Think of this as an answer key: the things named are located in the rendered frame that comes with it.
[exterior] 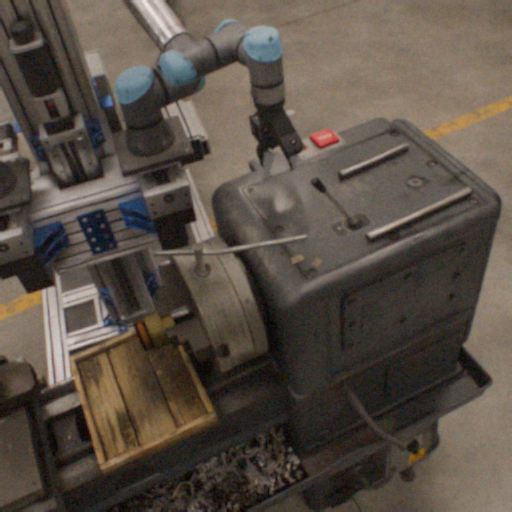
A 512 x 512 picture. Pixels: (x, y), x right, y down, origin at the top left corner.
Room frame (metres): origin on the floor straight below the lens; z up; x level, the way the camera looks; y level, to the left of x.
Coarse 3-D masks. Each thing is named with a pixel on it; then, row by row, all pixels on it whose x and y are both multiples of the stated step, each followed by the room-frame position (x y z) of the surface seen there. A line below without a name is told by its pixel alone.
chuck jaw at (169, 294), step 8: (168, 264) 0.99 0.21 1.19; (160, 272) 0.97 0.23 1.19; (168, 272) 0.97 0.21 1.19; (176, 272) 0.97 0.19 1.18; (168, 280) 0.96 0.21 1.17; (176, 280) 0.96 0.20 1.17; (160, 288) 0.95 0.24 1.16; (168, 288) 0.94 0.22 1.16; (176, 288) 0.94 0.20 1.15; (160, 296) 0.93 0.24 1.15; (168, 296) 0.93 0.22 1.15; (176, 296) 0.93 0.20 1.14; (184, 296) 0.93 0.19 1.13; (160, 304) 0.92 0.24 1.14; (168, 304) 0.92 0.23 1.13; (176, 304) 0.92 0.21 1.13; (184, 304) 0.92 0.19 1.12; (160, 312) 0.90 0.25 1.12; (168, 312) 0.90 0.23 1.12
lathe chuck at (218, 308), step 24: (192, 264) 0.93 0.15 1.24; (216, 264) 0.92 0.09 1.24; (192, 288) 0.87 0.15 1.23; (216, 288) 0.87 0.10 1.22; (216, 312) 0.82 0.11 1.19; (240, 312) 0.82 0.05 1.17; (216, 336) 0.79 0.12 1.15; (240, 336) 0.79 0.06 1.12; (216, 360) 0.79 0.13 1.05; (240, 360) 0.79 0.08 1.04
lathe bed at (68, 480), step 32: (192, 352) 0.96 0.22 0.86; (64, 384) 0.93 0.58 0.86; (224, 384) 0.85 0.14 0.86; (256, 384) 0.83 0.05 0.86; (288, 384) 0.81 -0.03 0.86; (64, 416) 0.84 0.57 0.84; (224, 416) 0.75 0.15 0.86; (256, 416) 0.79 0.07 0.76; (288, 416) 0.81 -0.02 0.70; (64, 448) 0.75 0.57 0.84; (192, 448) 0.73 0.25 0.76; (224, 448) 0.75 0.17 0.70; (64, 480) 0.65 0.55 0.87; (96, 480) 0.64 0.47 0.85; (128, 480) 0.69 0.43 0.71; (160, 480) 0.69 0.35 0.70
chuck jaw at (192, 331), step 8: (192, 320) 0.88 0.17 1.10; (168, 328) 0.87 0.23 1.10; (176, 328) 0.86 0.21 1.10; (184, 328) 0.86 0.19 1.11; (192, 328) 0.85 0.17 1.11; (200, 328) 0.85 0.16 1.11; (176, 336) 0.84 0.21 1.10; (184, 336) 0.83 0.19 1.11; (192, 336) 0.83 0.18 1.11; (200, 336) 0.82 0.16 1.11; (176, 344) 0.84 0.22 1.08; (184, 344) 0.82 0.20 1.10; (192, 344) 0.80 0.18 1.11; (200, 344) 0.80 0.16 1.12; (208, 344) 0.79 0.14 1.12; (184, 352) 0.81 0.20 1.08; (200, 352) 0.78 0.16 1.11; (208, 352) 0.79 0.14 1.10; (216, 352) 0.78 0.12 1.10; (224, 352) 0.78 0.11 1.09; (200, 360) 0.78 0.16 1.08
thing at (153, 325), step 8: (144, 320) 0.89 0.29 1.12; (152, 320) 0.88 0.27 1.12; (160, 320) 0.88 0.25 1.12; (168, 320) 0.89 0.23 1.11; (136, 328) 0.87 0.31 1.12; (144, 328) 0.87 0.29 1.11; (152, 328) 0.87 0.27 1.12; (160, 328) 0.86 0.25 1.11; (144, 336) 0.85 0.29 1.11; (152, 336) 0.85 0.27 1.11; (160, 336) 0.85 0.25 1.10; (168, 336) 0.85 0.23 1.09; (144, 344) 0.84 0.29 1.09; (152, 344) 0.85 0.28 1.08; (160, 344) 0.85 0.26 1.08
